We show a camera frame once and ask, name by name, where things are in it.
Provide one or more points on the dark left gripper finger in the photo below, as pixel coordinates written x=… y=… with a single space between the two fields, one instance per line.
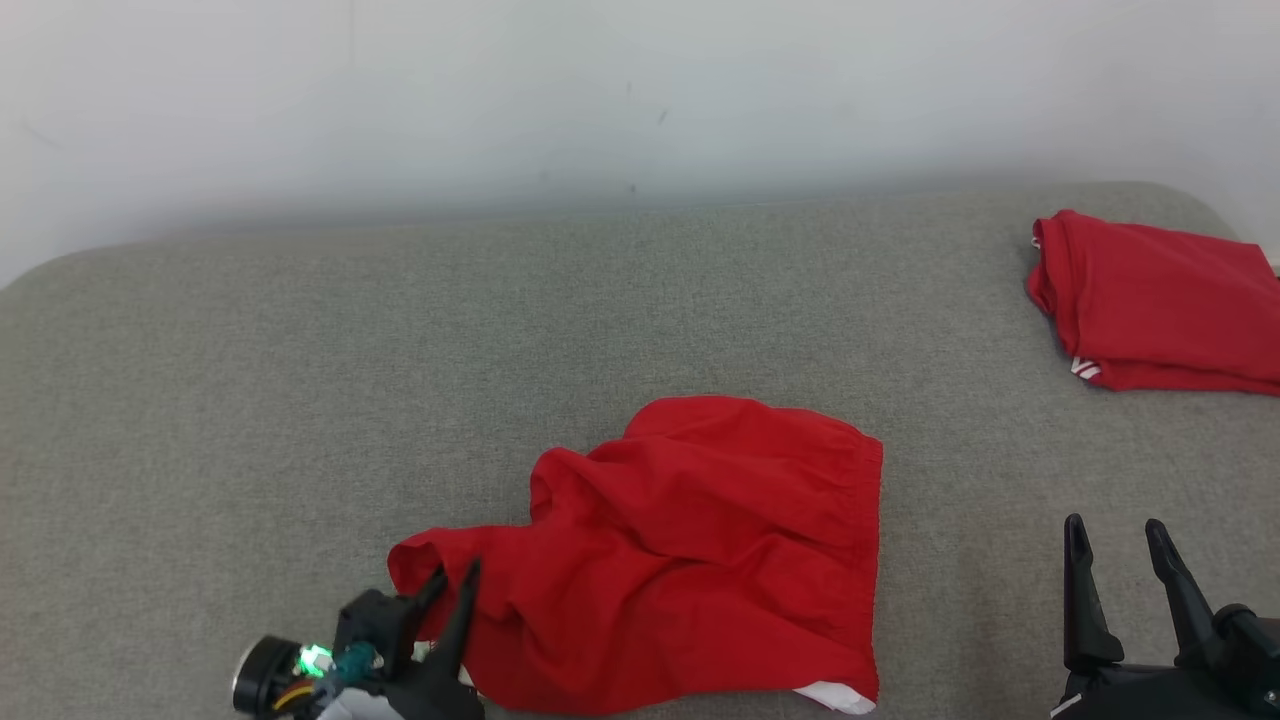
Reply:
x=462 y=620
x=428 y=605

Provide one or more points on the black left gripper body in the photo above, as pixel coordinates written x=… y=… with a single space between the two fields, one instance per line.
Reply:
x=435 y=695

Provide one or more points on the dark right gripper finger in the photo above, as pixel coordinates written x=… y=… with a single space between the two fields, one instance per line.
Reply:
x=1085 y=610
x=1188 y=610

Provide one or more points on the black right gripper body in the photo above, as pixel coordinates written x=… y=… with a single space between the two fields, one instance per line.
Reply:
x=1160 y=698

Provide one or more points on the red shorts with white band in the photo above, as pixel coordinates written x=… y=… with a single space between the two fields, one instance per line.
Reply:
x=700 y=550

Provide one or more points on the red garment with white stripes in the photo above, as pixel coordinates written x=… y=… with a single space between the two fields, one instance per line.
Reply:
x=1160 y=300

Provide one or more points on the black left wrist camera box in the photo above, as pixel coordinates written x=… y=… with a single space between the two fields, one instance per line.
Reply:
x=375 y=625

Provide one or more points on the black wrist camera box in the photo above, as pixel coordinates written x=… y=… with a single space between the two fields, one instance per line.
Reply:
x=1250 y=645
x=375 y=625

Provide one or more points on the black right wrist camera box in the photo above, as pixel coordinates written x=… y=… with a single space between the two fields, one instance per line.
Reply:
x=1250 y=645

